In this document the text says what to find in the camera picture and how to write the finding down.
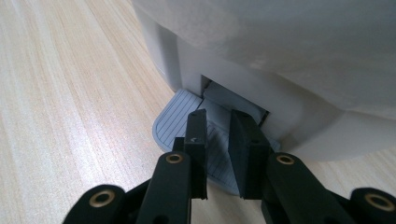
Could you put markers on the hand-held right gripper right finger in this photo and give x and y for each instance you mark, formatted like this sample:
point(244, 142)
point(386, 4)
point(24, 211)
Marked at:
point(246, 155)

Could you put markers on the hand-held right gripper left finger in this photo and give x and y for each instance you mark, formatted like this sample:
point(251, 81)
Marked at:
point(197, 149)

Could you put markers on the white pedal bin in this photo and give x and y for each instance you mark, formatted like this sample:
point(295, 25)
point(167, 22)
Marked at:
point(193, 68)

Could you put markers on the white bin bag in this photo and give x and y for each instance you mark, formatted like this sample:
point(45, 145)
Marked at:
point(295, 46)

